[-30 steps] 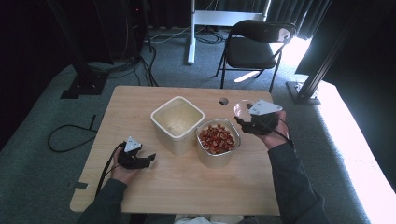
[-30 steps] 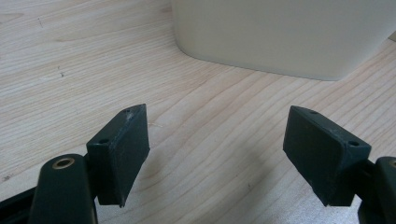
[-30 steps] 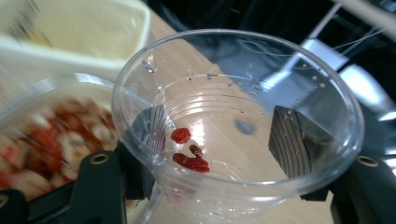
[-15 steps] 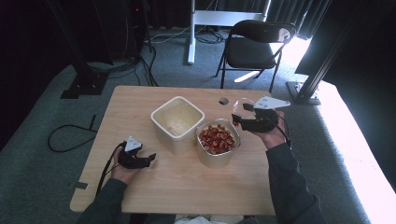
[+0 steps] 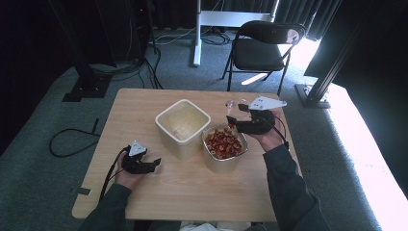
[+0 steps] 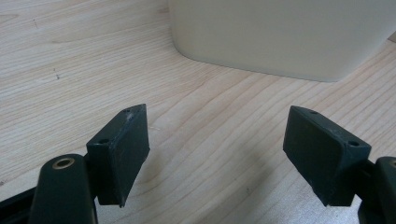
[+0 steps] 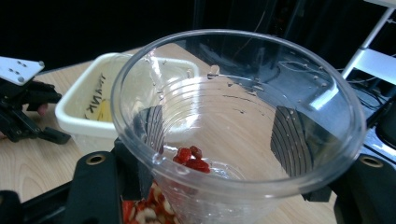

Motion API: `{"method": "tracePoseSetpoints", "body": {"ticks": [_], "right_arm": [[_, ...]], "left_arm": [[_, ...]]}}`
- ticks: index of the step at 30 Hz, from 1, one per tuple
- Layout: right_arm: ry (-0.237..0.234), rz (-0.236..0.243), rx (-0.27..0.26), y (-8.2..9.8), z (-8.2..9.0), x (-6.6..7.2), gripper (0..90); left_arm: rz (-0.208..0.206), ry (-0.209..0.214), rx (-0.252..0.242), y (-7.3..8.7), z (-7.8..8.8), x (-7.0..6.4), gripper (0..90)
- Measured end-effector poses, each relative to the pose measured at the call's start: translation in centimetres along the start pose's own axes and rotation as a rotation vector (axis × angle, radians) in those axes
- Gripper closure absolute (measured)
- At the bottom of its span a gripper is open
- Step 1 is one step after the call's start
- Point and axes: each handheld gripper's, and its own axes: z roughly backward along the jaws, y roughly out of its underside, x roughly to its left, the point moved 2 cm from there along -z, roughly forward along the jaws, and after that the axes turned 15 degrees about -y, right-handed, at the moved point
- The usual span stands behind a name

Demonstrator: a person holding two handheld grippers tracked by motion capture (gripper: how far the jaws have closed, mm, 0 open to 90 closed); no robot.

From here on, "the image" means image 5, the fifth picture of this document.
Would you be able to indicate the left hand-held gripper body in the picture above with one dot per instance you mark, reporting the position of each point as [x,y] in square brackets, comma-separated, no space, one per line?
[136,162]

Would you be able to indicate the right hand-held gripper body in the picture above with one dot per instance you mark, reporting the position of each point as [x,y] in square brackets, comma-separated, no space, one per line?
[258,125]

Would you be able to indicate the clear plastic object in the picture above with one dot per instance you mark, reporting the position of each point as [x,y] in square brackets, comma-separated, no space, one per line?
[231,104]

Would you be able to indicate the pile of red dried fruit pieces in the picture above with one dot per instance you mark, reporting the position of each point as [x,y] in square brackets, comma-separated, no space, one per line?
[224,143]

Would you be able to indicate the person's left hand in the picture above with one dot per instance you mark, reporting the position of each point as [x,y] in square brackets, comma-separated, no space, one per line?
[126,179]

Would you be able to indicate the person's right hand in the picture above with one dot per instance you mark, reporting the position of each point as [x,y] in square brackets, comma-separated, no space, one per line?
[272,139]

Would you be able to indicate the cream square container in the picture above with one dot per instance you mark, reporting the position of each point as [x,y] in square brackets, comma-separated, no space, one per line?
[183,147]

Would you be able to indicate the black folding chair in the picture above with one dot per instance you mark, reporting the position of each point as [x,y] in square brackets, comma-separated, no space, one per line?
[258,53]

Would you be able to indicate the grey tape piece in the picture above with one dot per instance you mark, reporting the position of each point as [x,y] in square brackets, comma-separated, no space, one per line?
[82,191]

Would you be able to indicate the white cloth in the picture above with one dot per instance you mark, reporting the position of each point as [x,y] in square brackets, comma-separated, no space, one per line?
[205,226]

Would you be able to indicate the black aluminium profile stand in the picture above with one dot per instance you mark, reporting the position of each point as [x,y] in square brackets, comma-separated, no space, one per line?
[324,73]

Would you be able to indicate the dark curtain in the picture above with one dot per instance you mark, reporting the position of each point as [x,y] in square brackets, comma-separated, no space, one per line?
[369,48]

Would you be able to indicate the white desk frame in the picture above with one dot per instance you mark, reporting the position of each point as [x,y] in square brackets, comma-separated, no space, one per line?
[224,18]

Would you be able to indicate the black stand with base plate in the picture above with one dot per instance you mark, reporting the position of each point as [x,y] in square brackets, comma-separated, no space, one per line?
[86,85]

